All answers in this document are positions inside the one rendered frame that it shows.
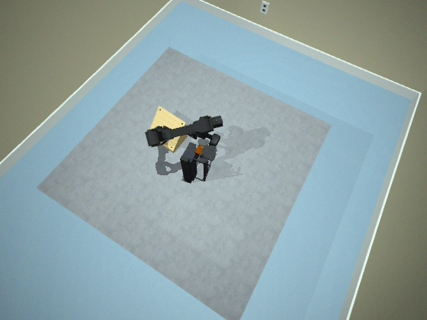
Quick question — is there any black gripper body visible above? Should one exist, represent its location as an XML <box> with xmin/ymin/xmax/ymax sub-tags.
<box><xmin>186</xmin><ymin>133</ymin><xmax>220</xmax><ymax>146</ymax></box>

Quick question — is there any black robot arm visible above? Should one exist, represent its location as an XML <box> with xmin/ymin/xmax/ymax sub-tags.
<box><xmin>145</xmin><ymin>115</ymin><xmax>223</xmax><ymax>147</ymax></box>

